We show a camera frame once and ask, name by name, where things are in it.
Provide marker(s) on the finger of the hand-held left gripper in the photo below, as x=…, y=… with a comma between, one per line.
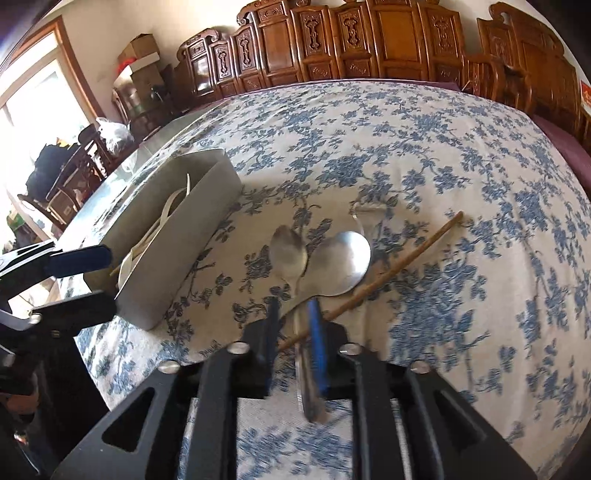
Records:
x=83, y=309
x=83, y=260

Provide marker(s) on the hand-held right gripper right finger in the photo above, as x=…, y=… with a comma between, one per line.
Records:
x=318, y=346

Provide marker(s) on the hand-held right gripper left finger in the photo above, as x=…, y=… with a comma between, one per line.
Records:
x=270, y=337

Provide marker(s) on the light bamboo chopstick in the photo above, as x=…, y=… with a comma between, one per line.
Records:
x=113, y=271

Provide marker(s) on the white ceramic spoon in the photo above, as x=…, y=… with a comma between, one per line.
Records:
x=127, y=274

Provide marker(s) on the small metal spoon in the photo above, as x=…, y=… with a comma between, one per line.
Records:
x=288, y=256

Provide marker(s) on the large metal spoon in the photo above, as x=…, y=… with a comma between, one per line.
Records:
x=344, y=263

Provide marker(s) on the grey rectangular box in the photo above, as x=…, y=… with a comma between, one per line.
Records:
x=184, y=258

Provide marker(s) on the brown wooden chopstick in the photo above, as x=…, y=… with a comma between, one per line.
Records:
x=406, y=258

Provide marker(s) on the dark wooden chair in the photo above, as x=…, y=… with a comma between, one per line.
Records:
x=78, y=184

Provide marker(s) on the black bag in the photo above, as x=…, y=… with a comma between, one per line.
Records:
x=51, y=161

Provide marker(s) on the plastic bag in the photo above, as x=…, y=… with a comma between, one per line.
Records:
x=113, y=134

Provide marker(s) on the dark wooden cabinet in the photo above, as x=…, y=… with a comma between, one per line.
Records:
x=143, y=104

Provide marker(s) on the wooden framed window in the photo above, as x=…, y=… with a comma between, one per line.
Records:
x=41, y=92

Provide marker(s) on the blue floral tablecloth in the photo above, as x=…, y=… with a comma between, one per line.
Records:
x=415, y=161

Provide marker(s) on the brown cardboard box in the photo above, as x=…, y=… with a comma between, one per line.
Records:
x=138, y=48

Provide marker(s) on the purple sofa cushion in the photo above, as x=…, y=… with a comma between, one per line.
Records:
x=445, y=85

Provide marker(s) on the carved wooden sofa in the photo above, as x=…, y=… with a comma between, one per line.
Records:
x=346, y=41

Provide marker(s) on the purple armchair cushion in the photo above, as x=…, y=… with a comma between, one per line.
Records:
x=570, y=141

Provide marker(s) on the carved wooden armchair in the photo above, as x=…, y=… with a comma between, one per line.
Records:
x=531, y=60

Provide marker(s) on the red box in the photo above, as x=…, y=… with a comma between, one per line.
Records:
x=586, y=99

